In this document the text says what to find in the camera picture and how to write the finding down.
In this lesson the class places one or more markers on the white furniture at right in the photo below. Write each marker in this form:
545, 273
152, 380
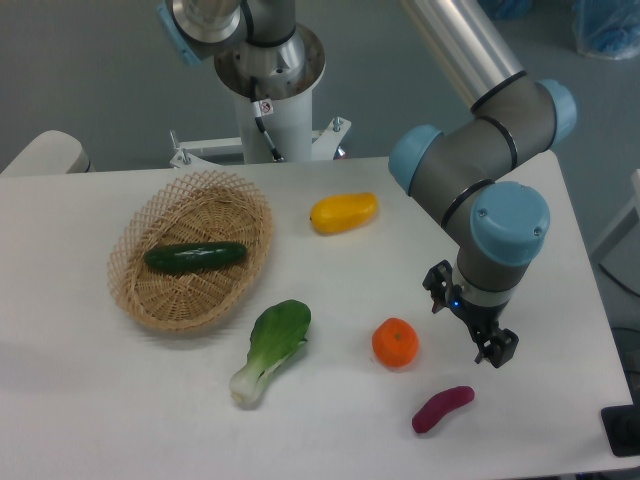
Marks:
616, 249

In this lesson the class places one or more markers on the black device at table edge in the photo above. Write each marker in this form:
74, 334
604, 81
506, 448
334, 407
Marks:
621, 425

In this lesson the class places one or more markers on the green bok choy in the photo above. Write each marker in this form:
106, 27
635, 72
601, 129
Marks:
278, 333

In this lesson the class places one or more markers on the dark green cucumber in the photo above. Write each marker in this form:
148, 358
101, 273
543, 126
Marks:
177, 259

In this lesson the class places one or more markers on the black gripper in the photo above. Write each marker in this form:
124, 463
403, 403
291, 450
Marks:
495, 345

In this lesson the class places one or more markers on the yellow mango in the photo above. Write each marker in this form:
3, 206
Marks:
340, 213

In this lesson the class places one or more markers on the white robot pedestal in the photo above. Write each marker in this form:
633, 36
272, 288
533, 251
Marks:
272, 91

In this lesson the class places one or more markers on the purple sweet potato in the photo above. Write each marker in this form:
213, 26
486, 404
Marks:
439, 406

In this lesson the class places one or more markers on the blue plastic bag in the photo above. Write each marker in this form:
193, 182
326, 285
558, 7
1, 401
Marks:
607, 30

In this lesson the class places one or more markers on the woven wicker basket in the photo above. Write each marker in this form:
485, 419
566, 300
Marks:
198, 207

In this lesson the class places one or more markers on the white chair back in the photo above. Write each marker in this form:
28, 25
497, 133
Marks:
50, 153

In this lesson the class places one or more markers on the orange tangerine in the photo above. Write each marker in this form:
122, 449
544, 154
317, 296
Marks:
395, 343

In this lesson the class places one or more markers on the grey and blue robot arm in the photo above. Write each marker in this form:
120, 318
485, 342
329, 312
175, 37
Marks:
458, 179

